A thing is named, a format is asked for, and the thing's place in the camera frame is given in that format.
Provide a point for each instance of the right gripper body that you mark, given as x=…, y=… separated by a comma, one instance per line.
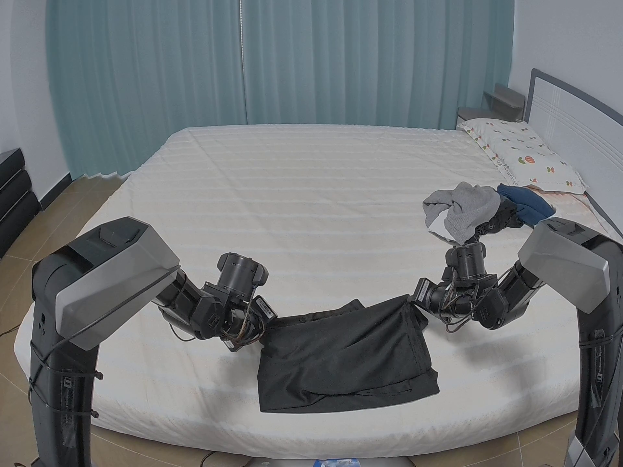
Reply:
x=428, y=297

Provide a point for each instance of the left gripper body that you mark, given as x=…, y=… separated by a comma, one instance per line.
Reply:
x=258, y=326

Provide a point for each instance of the black trousers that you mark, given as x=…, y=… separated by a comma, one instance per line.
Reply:
x=350, y=358

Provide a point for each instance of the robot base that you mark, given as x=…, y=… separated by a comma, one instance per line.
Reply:
x=311, y=463

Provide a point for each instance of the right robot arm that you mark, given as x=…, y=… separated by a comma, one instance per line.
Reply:
x=564, y=260

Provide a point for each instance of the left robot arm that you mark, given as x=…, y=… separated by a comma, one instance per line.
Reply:
x=112, y=270

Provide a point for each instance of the pile of clothes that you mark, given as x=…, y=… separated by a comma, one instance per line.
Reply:
x=467, y=207

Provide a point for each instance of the bed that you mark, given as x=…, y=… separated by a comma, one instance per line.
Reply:
x=292, y=202

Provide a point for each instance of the white printed pillow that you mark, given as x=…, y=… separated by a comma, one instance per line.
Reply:
x=525, y=156

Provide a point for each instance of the grey bedside table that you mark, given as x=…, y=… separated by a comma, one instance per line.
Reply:
x=501, y=98

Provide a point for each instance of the blue-green curtain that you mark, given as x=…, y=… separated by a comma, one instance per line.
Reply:
x=146, y=66
x=379, y=46

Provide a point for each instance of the black chest of drawers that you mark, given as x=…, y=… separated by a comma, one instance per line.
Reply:
x=14, y=192

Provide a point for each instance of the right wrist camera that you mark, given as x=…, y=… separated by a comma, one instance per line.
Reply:
x=467, y=260

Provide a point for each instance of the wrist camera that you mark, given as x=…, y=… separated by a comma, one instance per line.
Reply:
x=467, y=260
x=241, y=275

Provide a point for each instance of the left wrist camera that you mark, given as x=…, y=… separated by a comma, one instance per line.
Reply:
x=241, y=275

